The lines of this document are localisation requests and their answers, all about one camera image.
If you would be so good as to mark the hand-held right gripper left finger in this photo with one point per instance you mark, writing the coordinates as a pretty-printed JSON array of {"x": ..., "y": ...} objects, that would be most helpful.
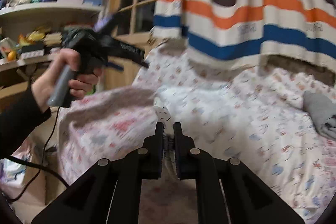
[{"x": 157, "y": 161}]

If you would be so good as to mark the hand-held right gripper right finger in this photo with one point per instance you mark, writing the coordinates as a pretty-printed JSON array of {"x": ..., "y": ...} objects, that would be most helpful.
[{"x": 181, "y": 161}]

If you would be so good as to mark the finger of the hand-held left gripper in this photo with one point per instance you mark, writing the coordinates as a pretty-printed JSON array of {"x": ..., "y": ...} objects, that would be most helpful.
[
  {"x": 131, "y": 53},
  {"x": 106, "y": 23}
]

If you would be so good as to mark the white cat print pants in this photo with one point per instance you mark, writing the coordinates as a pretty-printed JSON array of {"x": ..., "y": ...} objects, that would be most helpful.
[{"x": 183, "y": 106}]

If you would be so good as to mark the person's left forearm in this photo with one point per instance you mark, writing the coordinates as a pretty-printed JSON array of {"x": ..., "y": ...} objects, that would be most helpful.
[{"x": 18, "y": 121}]

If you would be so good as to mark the person's left hand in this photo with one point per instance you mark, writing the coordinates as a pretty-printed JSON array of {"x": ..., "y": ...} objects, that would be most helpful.
[{"x": 52, "y": 82}]

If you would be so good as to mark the white shelf unit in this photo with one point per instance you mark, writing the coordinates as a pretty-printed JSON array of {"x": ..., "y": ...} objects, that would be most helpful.
[{"x": 47, "y": 12}]

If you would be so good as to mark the pile of colourful packets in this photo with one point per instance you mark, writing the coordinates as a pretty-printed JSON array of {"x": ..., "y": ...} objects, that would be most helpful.
[{"x": 31, "y": 40}]

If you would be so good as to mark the printed bed sheet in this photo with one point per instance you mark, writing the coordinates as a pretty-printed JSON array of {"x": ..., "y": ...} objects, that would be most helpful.
[{"x": 262, "y": 121}]

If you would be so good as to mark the striped curtain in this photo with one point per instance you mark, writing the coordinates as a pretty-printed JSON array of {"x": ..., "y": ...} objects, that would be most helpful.
[{"x": 236, "y": 16}]

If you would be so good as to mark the grey folded garment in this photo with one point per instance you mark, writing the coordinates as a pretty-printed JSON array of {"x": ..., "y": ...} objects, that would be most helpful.
[{"x": 319, "y": 111}]

